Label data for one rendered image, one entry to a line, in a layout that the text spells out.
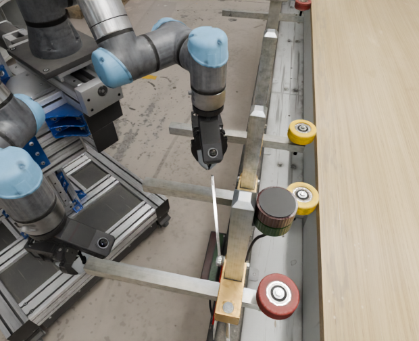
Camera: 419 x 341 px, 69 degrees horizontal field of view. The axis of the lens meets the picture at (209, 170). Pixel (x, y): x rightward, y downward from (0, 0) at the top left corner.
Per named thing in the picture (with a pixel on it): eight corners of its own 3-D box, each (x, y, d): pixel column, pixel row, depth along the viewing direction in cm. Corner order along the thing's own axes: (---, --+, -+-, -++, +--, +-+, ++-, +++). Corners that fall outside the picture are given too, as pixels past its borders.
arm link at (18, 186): (-9, 138, 47) (40, 146, 46) (23, 183, 56) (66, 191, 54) (-47, 176, 42) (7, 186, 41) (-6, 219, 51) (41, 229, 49)
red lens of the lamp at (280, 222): (253, 224, 45) (254, 216, 43) (257, 191, 49) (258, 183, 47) (294, 231, 44) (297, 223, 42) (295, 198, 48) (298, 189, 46)
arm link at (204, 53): (209, 19, 60) (238, 34, 56) (208, 69, 69) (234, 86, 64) (176, 30, 57) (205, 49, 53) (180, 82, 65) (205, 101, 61)
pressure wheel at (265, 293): (249, 326, 65) (256, 308, 56) (253, 289, 70) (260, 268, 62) (288, 335, 64) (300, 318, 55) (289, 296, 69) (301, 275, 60)
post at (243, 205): (221, 310, 80) (231, 203, 44) (224, 296, 83) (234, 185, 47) (234, 312, 80) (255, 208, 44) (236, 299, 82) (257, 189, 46)
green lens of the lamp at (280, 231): (251, 233, 47) (252, 224, 45) (255, 201, 51) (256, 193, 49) (290, 239, 46) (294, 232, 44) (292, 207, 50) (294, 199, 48)
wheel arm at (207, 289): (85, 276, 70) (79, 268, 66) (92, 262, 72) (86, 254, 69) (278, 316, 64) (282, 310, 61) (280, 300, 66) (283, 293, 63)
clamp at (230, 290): (213, 320, 64) (214, 312, 60) (224, 260, 72) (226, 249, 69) (240, 326, 63) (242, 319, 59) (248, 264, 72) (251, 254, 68)
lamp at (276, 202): (242, 275, 59) (254, 214, 43) (245, 249, 63) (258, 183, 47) (272, 281, 59) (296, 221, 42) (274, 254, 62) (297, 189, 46)
